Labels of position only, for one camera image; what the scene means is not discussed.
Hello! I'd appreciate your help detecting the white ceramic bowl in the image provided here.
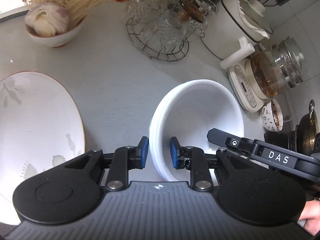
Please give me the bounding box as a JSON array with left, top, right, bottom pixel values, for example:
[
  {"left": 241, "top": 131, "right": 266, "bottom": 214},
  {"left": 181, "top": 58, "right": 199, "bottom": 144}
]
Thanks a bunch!
[{"left": 149, "top": 79, "right": 245, "bottom": 181}]

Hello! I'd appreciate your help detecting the right hand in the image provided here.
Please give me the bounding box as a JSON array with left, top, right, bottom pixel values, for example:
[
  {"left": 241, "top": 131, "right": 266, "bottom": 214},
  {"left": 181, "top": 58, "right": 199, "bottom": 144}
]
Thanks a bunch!
[{"left": 299, "top": 200, "right": 320, "bottom": 236}]

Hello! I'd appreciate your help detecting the brass pot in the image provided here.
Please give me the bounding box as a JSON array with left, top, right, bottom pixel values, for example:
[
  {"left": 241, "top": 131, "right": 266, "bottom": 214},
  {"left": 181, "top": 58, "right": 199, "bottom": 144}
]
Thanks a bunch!
[{"left": 288, "top": 99, "right": 319, "bottom": 156}]

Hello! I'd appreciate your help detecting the patterned small bowl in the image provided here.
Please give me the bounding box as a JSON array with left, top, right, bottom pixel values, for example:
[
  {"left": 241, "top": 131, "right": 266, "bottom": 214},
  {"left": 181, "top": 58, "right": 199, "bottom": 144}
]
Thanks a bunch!
[{"left": 260, "top": 99, "right": 284, "bottom": 132}]

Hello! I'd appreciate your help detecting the leaf pattern plate brown rim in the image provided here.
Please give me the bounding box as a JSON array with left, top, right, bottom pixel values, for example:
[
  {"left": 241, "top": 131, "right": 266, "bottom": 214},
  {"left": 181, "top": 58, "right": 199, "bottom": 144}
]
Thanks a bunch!
[{"left": 0, "top": 71, "right": 86, "bottom": 196}]

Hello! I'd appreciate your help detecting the glass kettle on base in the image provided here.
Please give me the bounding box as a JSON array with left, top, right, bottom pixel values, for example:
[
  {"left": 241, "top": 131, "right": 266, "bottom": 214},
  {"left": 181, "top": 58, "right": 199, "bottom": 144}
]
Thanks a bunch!
[{"left": 228, "top": 37, "right": 305, "bottom": 113}]

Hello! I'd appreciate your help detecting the ceramic bowl with garlic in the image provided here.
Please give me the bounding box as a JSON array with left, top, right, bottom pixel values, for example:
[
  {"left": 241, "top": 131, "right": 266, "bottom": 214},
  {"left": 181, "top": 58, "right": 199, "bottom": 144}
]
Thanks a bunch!
[{"left": 25, "top": 15, "right": 89, "bottom": 48}]

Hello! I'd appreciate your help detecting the white electric cooker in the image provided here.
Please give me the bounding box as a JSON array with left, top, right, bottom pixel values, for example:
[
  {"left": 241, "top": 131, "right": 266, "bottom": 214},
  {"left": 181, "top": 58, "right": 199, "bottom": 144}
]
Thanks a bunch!
[{"left": 202, "top": 0, "right": 273, "bottom": 69}]

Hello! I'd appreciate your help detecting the garlic bulb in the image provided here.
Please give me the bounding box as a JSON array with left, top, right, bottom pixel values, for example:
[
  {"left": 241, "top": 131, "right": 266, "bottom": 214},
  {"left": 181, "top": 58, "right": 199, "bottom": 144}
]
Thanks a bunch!
[{"left": 24, "top": 3, "right": 69, "bottom": 37}]

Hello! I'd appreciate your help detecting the wire glass rack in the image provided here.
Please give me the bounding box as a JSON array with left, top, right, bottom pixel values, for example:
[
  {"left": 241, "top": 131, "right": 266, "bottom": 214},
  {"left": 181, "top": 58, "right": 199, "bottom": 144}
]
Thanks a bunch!
[{"left": 121, "top": 0, "right": 219, "bottom": 62}]

